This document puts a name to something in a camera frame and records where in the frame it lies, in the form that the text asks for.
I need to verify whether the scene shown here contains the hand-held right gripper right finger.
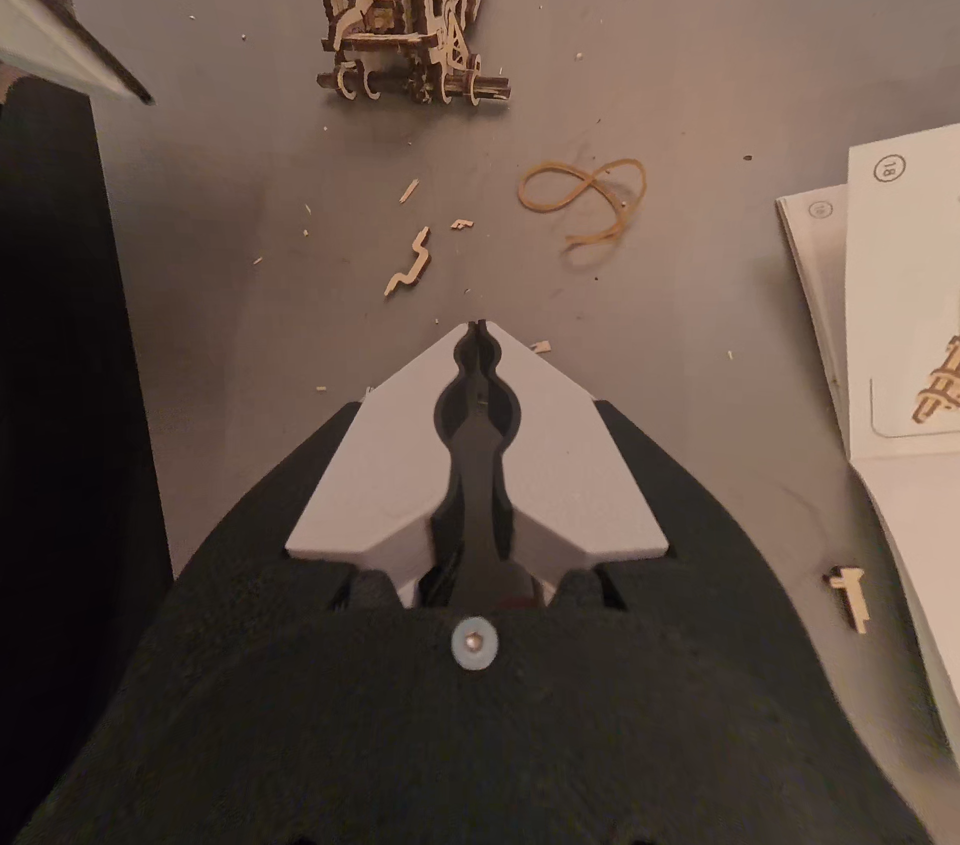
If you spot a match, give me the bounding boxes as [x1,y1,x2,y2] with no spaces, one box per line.
[480,321,669,595]

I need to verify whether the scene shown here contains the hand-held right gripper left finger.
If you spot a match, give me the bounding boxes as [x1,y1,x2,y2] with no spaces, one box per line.
[285,321,478,608]

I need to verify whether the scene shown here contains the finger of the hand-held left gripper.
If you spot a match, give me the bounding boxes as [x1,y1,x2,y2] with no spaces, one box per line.
[0,0,156,106]

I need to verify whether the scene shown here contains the large tan rubber band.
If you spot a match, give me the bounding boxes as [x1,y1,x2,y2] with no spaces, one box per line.
[517,158,648,255]

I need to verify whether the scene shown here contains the illustrated instruction booklet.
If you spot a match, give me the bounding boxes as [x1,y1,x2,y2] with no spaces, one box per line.
[776,123,960,760]

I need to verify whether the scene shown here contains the zigzag wooden piece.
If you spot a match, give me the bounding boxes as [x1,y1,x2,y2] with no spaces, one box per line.
[384,226,433,297]

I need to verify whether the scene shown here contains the small T-shaped wooden piece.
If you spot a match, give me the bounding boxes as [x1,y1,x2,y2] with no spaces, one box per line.
[825,566,873,636]

